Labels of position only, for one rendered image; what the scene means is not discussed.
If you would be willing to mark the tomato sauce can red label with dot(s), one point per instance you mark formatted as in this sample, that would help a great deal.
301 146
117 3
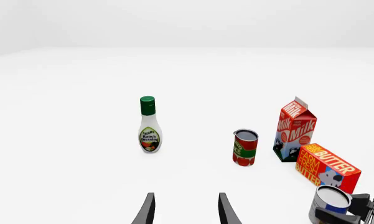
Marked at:
245 149

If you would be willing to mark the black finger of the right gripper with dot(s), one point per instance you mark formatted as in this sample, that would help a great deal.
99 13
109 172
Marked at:
336 216
359 202

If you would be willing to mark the red white milk carton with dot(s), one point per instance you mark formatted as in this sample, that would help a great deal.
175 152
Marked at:
294 133

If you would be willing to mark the ranch dressing bottle green cap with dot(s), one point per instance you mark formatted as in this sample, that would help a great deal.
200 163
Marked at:
149 130

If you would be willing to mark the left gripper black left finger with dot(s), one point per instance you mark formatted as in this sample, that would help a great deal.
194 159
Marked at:
147 210

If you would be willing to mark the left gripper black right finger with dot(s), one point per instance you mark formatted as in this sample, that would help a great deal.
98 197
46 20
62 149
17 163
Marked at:
226 210

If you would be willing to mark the red orange butter box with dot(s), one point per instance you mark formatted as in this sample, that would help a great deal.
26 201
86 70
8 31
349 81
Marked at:
326 166

